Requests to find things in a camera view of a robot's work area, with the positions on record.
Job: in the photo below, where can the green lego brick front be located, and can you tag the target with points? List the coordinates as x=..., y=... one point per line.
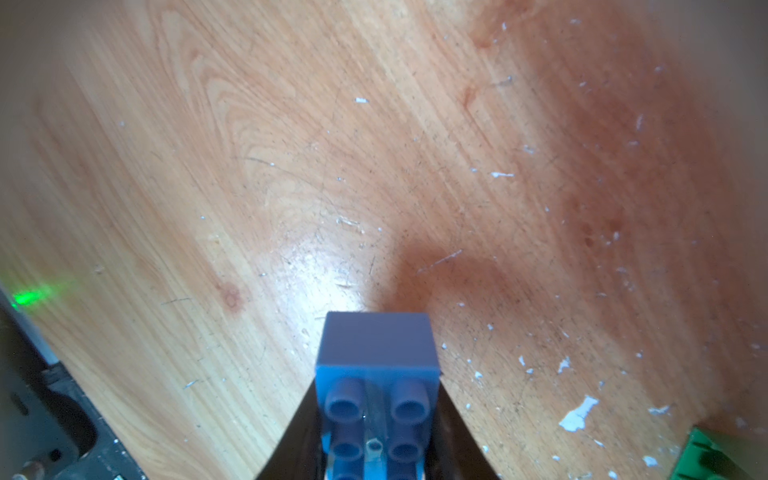
x=714, y=455

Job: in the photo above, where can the blue lego brick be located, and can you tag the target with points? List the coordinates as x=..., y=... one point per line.
x=377, y=382

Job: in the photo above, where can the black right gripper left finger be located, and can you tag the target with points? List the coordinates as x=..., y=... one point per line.
x=299, y=453

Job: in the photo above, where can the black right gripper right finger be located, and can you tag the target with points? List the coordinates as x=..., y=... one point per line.
x=453, y=453

